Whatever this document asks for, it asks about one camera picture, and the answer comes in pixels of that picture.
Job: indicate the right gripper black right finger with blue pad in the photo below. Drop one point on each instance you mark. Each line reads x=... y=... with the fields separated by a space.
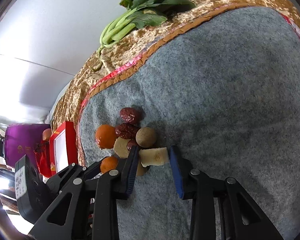
x=218 y=204

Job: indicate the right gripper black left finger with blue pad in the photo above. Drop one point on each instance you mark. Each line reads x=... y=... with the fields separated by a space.
x=84 y=201

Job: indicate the small orange tangerine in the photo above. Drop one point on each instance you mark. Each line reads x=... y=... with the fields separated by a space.
x=108 y=164

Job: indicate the dried red jujube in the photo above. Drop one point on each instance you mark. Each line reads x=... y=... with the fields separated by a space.
x=130 y=115
x=126 y=131

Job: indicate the brown round longan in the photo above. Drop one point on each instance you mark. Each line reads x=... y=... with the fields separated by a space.
x=146 y=137

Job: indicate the round beige cake piece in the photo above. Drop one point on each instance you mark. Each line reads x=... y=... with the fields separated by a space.
x=120 y=148

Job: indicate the red box white interior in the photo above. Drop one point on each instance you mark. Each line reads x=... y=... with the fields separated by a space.
x=63 y=150

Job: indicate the purple fabric bag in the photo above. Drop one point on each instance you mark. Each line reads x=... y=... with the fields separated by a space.
x=22 y=139

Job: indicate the peach fruit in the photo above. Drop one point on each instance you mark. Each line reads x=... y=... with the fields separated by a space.
x=47 y=134

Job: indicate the grey felt mat red trim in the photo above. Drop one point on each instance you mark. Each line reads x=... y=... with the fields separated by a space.
x=227 y=93

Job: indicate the green leafy vegetable bunch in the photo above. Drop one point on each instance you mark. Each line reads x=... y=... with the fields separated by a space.
x=139 y=14

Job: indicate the golden patterned cloth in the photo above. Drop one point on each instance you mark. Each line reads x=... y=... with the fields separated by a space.
x=126 y=57

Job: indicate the red drawstring pouch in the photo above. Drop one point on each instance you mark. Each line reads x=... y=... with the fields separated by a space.
x=42 y=155

